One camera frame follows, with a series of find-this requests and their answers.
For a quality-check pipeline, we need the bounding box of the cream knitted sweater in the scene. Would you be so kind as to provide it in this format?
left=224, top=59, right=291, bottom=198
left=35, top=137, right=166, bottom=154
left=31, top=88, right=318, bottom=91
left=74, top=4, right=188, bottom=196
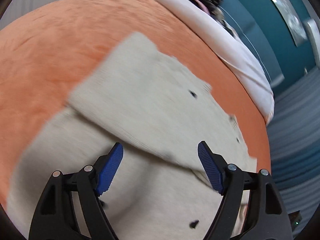
left=7, top=33, right=257, bottom=239

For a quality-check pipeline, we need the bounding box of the framed wall picture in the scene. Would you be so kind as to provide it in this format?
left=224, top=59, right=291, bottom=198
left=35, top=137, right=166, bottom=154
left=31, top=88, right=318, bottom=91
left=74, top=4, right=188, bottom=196
left=271, top=0, right=308, bottom=47

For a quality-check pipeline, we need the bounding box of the orange plush bed blanket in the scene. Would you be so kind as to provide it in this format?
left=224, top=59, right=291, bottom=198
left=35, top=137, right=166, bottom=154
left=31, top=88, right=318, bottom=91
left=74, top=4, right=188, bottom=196
left=1, top=0, right=271, bottom=206

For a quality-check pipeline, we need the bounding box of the blue-grey curtain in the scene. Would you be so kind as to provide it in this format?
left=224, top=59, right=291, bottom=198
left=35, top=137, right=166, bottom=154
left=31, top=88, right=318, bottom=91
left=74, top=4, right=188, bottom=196
left=267, top=67, right=319, bottom=236

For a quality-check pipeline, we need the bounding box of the white duvet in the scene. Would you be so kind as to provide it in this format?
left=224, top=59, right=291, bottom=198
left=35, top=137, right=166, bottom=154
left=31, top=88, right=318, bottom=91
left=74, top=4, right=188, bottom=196
left=155, top=0, right=274, bottom=124

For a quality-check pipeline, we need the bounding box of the dark patterned clothes pile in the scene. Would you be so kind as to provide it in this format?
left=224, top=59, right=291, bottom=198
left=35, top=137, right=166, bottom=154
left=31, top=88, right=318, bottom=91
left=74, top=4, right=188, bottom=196
left=188, top=0, right=238, bottom=38

